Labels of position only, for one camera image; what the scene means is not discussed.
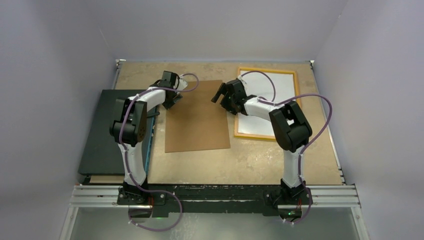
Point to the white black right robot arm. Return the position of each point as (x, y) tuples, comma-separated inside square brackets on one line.
[(290, 126)]

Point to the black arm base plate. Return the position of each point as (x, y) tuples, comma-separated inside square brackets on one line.
[(268, 200)]

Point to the small black hammer tool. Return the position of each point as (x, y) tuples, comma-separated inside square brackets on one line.
[(152, 115)]

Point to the dark blue flat box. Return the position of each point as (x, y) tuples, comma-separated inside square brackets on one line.
[(101, 155)]

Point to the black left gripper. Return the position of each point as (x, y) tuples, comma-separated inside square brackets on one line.
[(176, 97)]

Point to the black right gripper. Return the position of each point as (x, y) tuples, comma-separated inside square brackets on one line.
[(222, 90)]

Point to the brown frame backing board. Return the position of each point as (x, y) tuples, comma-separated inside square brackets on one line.
[(195, 123)]

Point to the wooden picture frame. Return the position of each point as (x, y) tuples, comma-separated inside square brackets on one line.
[(251, 136)]

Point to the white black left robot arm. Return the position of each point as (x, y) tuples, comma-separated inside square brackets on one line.
[(129, 128)]

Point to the aluminium profile rail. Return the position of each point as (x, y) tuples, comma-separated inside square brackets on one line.
[(323, 196)]

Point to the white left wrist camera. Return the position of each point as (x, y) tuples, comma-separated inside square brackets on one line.
[(181, 83)]

